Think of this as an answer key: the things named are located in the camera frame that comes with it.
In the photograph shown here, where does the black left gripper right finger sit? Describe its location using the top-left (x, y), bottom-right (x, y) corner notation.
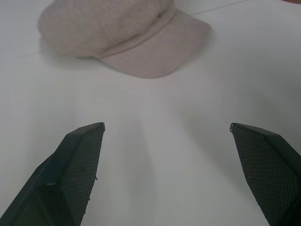
top-left (229, 122), bottom-right (301, 226)

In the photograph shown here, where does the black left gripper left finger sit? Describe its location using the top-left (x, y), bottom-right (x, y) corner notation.
top-left (0, 122), bottom-right (106, 226)

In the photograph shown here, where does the beige newsboy cap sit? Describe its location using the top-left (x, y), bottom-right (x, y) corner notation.
top-left (37, 0), bottom-right (212, 79)

